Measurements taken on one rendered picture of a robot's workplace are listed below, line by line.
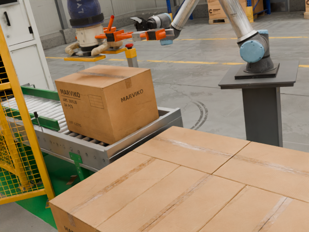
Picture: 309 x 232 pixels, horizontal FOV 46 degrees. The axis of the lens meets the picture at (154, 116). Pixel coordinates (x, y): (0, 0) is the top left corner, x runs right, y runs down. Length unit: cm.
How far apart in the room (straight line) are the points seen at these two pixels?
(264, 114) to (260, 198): 113
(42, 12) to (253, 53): 1010
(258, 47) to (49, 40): 998
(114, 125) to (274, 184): 104
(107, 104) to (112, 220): 81
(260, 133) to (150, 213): 135
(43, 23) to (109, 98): 990
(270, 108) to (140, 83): 94
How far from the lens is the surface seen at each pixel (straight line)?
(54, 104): 364
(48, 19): 1212
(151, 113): 247
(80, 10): 240
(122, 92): 228
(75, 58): 247
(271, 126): 272
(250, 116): 271
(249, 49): 240
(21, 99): 268
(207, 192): 173
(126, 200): 178
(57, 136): 262
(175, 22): 269
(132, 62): 298
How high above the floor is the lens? 151
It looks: 21 degrees down
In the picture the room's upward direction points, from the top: 11 degrees counter-clockwise
